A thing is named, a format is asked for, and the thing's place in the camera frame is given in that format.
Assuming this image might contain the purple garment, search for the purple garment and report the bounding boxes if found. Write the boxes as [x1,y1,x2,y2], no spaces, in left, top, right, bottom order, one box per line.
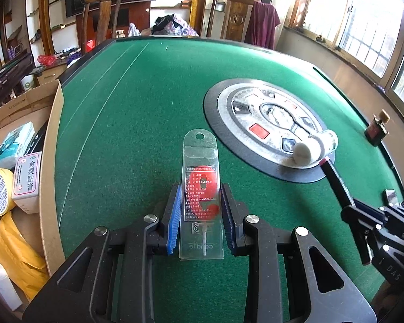
[245,1,281,49]

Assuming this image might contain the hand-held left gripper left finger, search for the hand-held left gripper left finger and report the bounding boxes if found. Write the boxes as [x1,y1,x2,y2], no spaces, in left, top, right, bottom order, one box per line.
[22,182,184,323]

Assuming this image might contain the cardboard box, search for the cardboard box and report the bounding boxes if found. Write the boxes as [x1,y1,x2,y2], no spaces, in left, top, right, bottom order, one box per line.
[0,79,66,320]

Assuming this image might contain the clear plastic package red item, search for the clear plastic package red item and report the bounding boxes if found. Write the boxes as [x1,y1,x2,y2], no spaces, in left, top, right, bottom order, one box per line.
[178,129,224,261]

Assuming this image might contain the white medicine box red border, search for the white medicine box red border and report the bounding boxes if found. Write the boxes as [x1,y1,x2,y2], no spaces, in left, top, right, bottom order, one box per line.
[12,151,43,214]

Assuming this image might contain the patterned cloth pile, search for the patterned cloth pile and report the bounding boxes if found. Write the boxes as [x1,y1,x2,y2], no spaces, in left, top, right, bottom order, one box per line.
[151,14,199,37]

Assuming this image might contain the blue white tissue pack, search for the blue white tissue pack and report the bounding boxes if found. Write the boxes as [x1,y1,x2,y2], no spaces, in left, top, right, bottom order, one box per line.
[0,123,36,170]

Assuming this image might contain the red brown television cabinet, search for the red brown television cabinet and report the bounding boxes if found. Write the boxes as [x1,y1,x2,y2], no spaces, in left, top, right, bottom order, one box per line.
[86,2,152,41]

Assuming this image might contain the wooden chair carved back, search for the wooden chair carved back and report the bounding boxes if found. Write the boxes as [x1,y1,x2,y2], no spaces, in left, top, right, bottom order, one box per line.
[208,0,256,41]

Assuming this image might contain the grey carton box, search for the grey carton box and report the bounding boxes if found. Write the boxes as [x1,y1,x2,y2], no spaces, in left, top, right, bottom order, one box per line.
[0,247,23,312]

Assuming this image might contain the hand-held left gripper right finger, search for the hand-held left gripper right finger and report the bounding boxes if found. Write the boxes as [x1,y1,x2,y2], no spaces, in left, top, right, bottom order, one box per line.
[220,182,378,323]

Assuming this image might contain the folding mahjong table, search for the folding mahjong table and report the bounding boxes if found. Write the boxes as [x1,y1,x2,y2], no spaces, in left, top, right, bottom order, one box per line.
[0,52,34,108]

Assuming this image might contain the white pill bottle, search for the white pill bottle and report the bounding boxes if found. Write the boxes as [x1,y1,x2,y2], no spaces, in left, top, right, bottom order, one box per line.
[292,129,339,165]

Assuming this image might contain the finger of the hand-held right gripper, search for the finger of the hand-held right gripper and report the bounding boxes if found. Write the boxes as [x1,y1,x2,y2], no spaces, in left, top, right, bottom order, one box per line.
[341,205,392,260]
[353,198,404,240]

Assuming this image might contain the dark perfume bottle wooden cap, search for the dark perfume bottle wooden cap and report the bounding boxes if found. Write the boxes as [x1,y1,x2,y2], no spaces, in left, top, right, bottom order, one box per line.
[364,109,390,147]

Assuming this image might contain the white shelf unit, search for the white shelf unit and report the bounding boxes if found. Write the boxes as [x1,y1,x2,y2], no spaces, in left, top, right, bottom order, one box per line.
[25,0,81,54]

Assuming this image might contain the round table control panel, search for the round table control panel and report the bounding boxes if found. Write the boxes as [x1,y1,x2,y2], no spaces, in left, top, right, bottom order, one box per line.
[204,78,335,183]

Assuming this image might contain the black marker red cap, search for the black marker red cap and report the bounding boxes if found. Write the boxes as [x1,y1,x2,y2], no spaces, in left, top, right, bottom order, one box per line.
[318,156,371,266]

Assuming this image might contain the yellow padded envelope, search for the yellow padded envelope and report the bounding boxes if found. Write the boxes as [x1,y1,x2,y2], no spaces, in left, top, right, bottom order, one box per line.
[0,212,51,301]

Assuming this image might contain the wooden chair plain back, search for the wooden chair plain back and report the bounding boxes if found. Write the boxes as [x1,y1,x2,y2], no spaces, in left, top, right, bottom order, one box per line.
[81,0,128,54]

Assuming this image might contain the window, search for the window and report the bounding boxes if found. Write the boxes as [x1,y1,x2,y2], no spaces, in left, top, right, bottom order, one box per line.
[284,0,404,100]

